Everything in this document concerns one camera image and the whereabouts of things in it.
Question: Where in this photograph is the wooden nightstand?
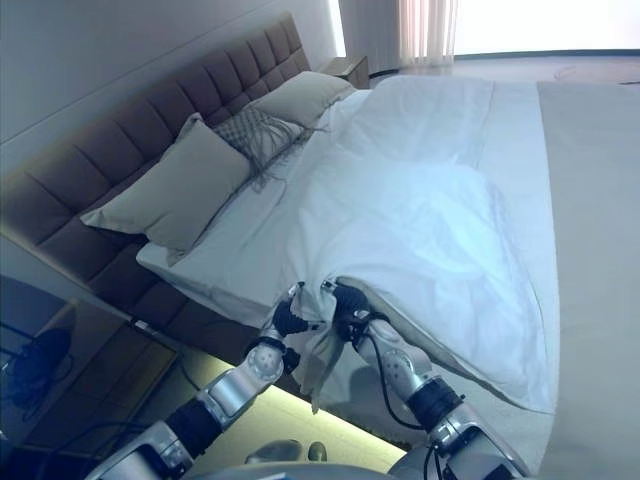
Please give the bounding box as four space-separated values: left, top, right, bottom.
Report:
0 274 182 451
319 54 370 90

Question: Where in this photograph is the brown upholstered bed frame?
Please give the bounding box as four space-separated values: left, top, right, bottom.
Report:
39 234 311 396

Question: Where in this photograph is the beige bed runner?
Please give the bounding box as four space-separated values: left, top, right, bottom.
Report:
399 79 640 480

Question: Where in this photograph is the brown tufted headboard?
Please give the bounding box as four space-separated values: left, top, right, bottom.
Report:
0 12 312 251

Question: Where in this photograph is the white bed sheet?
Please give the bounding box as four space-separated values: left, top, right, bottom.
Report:
137 89 374 329

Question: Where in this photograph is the large beige pillow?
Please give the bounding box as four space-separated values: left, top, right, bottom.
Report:
80 113 252 267
252 70 355 130

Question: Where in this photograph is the silver robot torso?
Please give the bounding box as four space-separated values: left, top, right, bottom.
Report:
189 457 406 480

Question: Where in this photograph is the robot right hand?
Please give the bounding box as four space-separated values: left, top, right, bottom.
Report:
322 279 374 341

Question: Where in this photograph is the grey woven fringed cushion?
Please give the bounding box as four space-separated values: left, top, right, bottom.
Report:
212 105 307 195

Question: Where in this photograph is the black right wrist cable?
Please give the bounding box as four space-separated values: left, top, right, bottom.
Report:
362 312 427 429

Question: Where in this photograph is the white duvet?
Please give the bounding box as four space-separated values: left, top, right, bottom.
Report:
279 74 561 417

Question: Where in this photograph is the sheer beige curtain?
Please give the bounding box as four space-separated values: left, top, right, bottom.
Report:
394 0 459 67

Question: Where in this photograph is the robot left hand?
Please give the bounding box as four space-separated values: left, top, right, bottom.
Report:
269 282 311 342

